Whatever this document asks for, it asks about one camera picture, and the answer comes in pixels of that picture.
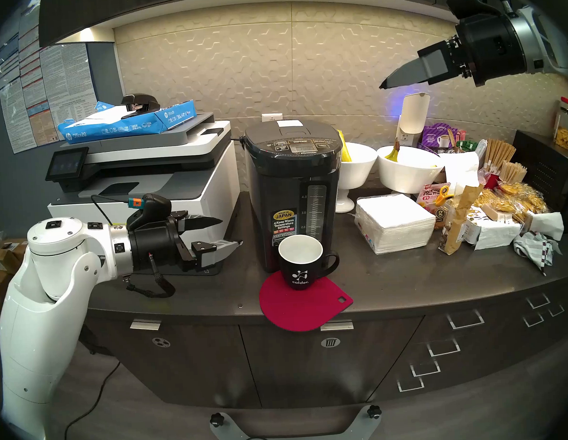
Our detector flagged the tall wall notice poster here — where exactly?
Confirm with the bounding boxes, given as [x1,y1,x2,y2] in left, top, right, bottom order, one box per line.
[0,7,46,155]

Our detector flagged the checked kitchen cloth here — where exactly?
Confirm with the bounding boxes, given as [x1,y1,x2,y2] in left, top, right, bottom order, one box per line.
[512,229,563,278]

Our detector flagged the white folded bag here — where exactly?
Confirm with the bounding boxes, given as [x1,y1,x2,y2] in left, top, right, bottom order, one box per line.
[521,211,565,244]

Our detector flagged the brown paper bag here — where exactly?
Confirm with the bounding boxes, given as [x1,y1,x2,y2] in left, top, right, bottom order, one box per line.
[434,183,488,256]

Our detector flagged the purple coffee box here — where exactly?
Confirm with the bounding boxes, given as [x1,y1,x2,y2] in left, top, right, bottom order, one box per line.
[416,123,460,154]

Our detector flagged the dark upper wall cabinet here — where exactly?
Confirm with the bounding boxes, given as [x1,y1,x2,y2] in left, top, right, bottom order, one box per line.
[36,0,568,48]

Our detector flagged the large white bowl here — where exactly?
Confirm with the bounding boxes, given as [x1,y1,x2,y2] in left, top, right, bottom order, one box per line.
[376,142,448,196]

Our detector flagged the white pedestal bowl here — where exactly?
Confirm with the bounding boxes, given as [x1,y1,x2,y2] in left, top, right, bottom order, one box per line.
[331,141,382,214]

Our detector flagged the red round silicone mat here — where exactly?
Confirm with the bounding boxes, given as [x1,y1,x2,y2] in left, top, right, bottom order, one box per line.
[258,266,356,335]

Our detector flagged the black mug white inside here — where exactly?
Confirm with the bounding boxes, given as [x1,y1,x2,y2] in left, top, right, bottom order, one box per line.
[277,232,342,292]

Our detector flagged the dark base cabinet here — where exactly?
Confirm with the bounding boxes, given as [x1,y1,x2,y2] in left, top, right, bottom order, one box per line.
[78,276,568,421]

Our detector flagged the black electric water dispenser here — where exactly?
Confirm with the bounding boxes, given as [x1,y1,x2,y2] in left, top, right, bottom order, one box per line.
[239,117,351,275]

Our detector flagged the pink snack package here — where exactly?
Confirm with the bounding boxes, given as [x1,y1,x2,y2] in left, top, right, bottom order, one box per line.
[415,182,452,214]

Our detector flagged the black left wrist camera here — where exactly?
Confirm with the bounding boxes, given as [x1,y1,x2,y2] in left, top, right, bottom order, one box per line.
[125,192,173,231]

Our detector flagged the blue printer paper ream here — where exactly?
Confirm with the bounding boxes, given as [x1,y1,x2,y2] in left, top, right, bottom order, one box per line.
[56,95,199,145]

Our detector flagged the wooden stirrer bundle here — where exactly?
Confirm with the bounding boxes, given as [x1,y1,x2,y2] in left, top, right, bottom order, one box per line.
[481,137,518,172]
[498,159,528,185]

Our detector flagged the black stapler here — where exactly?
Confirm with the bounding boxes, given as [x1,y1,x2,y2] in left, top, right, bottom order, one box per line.
[120,92,160,113]

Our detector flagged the glass jar red lid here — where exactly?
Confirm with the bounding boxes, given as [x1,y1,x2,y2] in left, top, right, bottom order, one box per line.
[551,97,568,152]

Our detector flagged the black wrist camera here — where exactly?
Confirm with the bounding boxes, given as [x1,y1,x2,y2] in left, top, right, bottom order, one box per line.
[125,192,173,231]
[447,0,512,23]

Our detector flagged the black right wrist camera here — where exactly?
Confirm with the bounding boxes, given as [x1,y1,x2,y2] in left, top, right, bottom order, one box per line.
[447,0,512,23]

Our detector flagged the black floor cable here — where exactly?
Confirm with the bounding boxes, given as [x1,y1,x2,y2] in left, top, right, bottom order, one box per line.
[55,359,125,440]

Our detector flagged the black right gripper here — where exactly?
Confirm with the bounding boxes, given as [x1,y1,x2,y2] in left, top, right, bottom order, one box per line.
[375,11,529,93]

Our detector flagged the black countertop appliance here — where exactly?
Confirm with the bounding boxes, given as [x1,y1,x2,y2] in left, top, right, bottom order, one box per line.
[509,127,568,237]

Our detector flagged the yellow snack bag pile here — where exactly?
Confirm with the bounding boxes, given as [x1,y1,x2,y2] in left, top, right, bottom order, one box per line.
[471,180,548,220]

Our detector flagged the white grey office printer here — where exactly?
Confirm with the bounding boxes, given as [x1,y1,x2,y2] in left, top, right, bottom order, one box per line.
[42,111,246,286]

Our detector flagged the white paper napkin stack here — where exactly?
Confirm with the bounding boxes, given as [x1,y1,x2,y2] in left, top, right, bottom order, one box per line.
[353,192,438,257]

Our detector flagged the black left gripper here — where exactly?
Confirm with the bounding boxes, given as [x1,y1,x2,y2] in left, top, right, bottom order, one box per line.
[127,208,244,276]

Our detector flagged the white printed coffee bag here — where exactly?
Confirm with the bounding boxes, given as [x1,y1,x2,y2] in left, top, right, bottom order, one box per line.
[461,205,526,251]

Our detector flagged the black left camera cable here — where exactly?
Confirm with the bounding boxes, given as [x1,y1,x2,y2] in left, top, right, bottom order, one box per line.
[90,192,136,227]

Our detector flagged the yellow banana bunch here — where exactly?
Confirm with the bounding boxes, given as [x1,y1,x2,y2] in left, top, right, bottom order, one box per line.
[337,129,353,163]

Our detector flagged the grey text wall poster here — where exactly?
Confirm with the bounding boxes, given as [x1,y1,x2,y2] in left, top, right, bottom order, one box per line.
[39,42,100,141]

